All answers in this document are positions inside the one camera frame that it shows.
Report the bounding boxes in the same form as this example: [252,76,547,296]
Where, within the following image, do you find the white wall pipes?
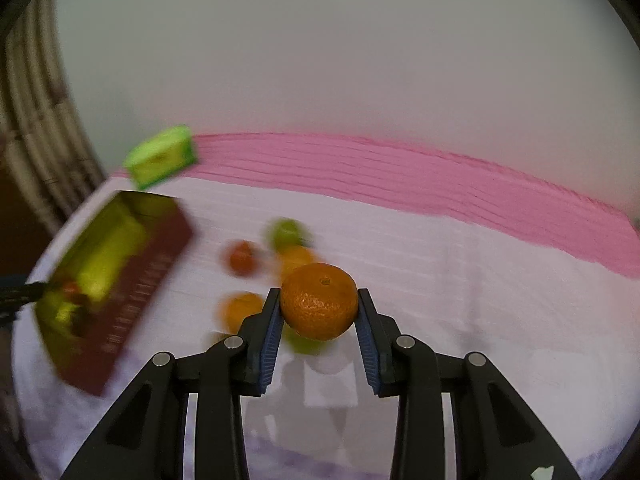
[5,0,103,231]

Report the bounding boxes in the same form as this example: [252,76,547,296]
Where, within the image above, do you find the green fruit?
[283,326,326,357]
[265,218,312,252]

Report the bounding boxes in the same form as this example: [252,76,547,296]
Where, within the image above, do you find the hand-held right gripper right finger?
[354,288,582,480]

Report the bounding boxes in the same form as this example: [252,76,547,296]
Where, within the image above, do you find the pink blanket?
[111,132,640,279]

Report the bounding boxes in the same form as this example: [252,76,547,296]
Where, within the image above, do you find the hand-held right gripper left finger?
[60,287,282,480]

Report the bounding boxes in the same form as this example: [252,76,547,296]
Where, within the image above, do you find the small red fruit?
[221,240,265,278]

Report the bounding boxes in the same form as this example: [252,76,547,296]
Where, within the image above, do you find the white bed sheet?
[12,173,640,480]

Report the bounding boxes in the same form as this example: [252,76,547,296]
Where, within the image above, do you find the dark red gift box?
[34,190,194,399]

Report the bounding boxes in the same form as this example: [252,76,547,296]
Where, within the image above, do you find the green carton box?
[123,125,199,191]

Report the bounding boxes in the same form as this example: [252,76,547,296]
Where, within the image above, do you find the large orange mandarin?
[279,262,360,341]

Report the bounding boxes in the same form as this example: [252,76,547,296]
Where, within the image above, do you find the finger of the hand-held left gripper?
[0,282,47,322]

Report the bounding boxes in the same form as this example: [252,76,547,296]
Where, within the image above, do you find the brown wooden furniture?
[0,130,56,281]

